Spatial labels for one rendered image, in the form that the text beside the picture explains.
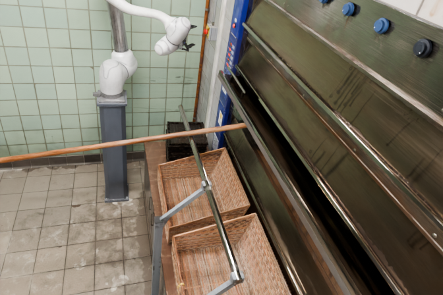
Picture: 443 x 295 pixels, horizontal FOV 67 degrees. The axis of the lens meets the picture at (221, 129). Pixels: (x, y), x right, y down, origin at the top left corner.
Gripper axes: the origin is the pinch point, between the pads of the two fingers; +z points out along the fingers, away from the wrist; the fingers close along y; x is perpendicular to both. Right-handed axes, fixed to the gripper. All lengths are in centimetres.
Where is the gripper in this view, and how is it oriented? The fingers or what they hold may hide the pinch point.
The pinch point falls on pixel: (193, 35)
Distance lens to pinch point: 250.8
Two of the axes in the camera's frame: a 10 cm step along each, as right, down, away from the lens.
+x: 8.7, 3.7, -3.3
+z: 4.8, -4.3, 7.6
